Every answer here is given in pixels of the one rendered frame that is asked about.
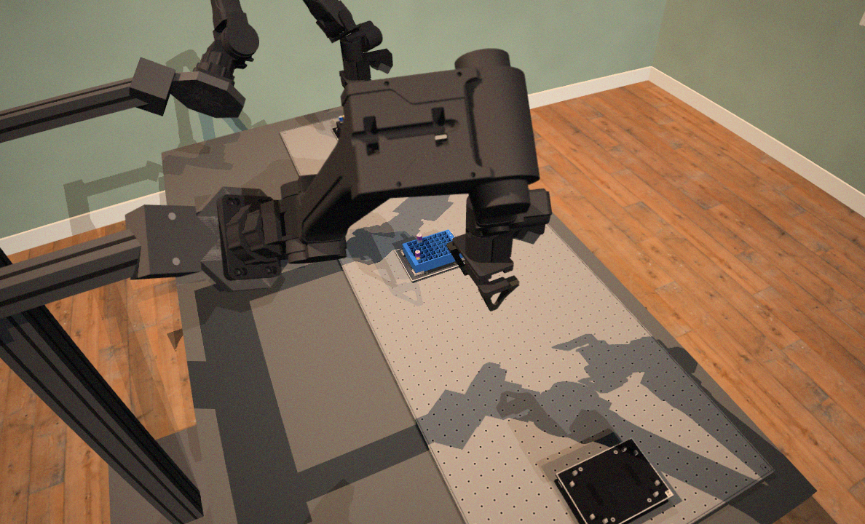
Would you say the blue grid tube rack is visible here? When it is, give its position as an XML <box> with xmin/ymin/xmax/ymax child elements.
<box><xmin>403</xmin><ymin>230</ymin><xmax>455</xmax><ymax>273</ymax></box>

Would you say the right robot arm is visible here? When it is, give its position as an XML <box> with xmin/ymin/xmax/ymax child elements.
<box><xmin>217</xmin><ymin>48</ymin><xmax>552</xmax><ymax>280</ymax></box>

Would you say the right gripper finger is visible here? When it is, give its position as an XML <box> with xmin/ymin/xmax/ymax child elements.
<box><xmin>447</xmin><ymin>242</ymin><xmax>468</xmax><ymax>276</ymax></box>
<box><xmin>478</xmin><ymin>275</ymin><xmax>519</xmax><ymax>311</ymax></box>

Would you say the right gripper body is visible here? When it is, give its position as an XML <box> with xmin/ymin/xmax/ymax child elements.
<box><xmin>452</xmin><ymin>228</ymin><xmax>514</xmax><ymax>295</ymax></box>

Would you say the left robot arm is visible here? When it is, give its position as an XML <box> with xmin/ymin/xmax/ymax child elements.
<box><xmin>193</xmin><ymin>0</ymin><xmax>393</xmax><ymax>86</ymax></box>

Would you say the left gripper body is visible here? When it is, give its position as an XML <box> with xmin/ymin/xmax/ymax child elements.
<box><xmin>339</xmin><ymin>57</ymin><xmax>371</xmax><ymax>87</ymax></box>

